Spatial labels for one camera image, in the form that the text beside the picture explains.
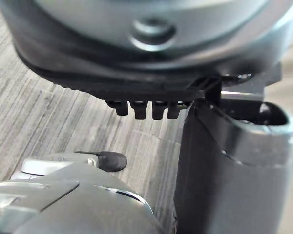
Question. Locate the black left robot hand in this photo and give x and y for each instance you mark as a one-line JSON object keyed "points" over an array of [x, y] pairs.
{"points": [[222, 182]]}

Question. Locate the dark left robot foot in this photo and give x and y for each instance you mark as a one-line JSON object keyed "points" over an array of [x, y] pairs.
{"points": [[112, 161]]}

